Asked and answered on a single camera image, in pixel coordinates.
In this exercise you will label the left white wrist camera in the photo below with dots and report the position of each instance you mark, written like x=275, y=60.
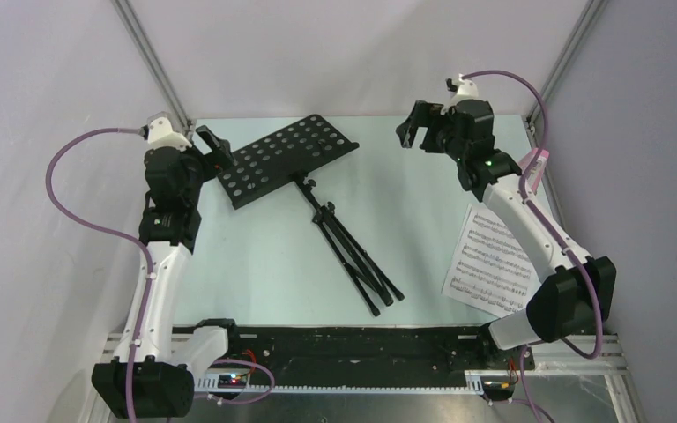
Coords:
x=160, y=133

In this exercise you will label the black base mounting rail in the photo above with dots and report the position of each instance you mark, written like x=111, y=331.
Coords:
x=366, y=358

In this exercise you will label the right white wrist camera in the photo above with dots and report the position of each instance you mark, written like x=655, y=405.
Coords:
x=461, y=88

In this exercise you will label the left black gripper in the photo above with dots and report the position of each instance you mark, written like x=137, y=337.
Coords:
x=221, y=146

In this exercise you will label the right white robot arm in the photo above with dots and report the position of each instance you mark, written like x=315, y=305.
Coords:
x=576, y=289

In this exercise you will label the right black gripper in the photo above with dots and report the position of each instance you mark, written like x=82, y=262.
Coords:
x=423, y=115

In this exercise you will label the white sheet music page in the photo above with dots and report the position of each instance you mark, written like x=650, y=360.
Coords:
x=489, y=270

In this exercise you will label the pink metronome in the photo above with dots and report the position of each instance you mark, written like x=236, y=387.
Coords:
x=534, y=177

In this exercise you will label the black perforated music stand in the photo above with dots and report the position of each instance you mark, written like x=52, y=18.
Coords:
x=289, y=155

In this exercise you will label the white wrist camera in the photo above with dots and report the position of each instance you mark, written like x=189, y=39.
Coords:
x=160, y=133
x=461, y=88

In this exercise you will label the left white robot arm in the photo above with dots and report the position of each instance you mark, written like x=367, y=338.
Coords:
x=147, y=378

